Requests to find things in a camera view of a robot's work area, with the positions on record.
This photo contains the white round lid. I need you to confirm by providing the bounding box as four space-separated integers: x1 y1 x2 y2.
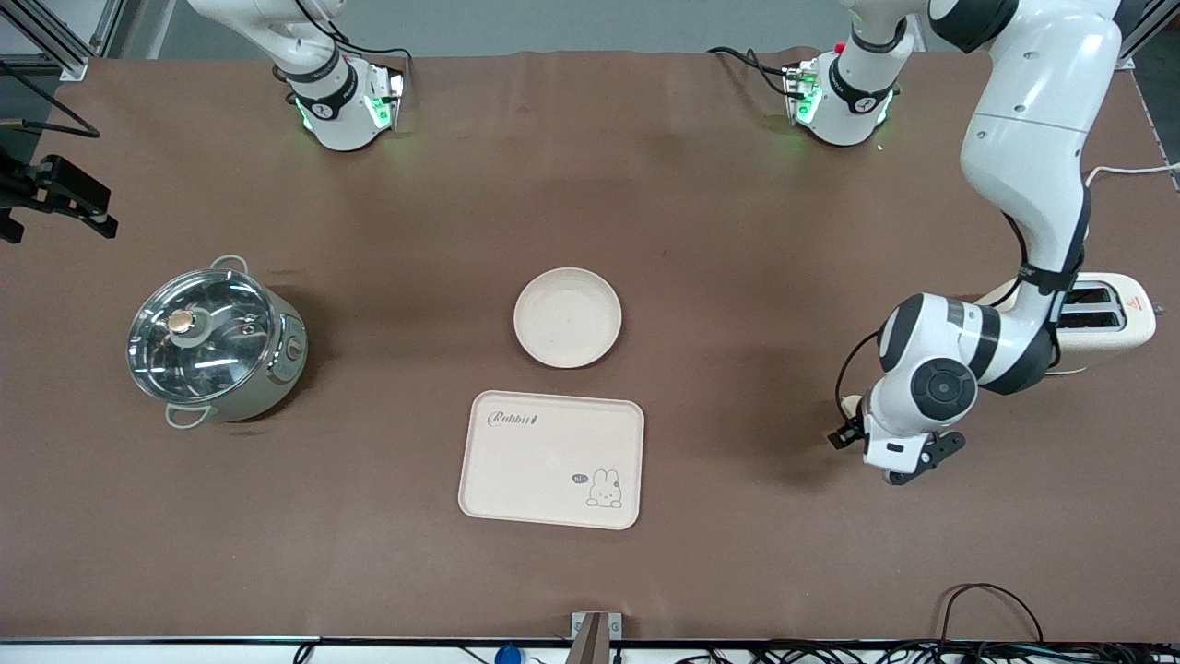
513 267 623 370

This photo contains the white two-slot toaster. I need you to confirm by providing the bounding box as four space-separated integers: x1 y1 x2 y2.
977 273 1158 374

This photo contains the cream rabbit print tray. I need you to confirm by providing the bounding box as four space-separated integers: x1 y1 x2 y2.
458 390 645 531

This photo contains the steel cooking pot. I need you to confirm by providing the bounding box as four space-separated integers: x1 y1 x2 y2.
166 255 309 431

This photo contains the glass pot lid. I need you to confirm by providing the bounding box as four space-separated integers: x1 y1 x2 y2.
126 268 278 408

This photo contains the black looped cable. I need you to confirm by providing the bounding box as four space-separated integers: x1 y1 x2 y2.
936 583 1047 646

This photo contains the black cable along table edge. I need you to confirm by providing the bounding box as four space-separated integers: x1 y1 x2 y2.
645 641 1180 664

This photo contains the metal table edge bracket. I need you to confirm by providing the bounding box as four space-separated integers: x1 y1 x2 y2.
570 611 624 664

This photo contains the white toaster power cable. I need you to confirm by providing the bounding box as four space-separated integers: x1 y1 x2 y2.
1085 162 1180 192

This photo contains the black left arm base cable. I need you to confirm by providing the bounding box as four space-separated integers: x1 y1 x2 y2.
708 46 794 98

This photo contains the black arm base cable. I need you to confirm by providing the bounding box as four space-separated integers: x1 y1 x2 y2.
708 46 794 98
295 0 413 93

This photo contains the aluminium frame profile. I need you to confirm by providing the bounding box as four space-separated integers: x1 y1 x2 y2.
0 0 125 82
1115 0 1180 70

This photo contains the black right arm base cable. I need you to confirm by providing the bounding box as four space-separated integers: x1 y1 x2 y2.
295 0 413 93

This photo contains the black camera clamp mount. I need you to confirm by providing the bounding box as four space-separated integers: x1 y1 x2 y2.
0 148 119 245

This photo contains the thin black cable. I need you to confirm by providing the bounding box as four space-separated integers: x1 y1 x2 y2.
0 60 100 139

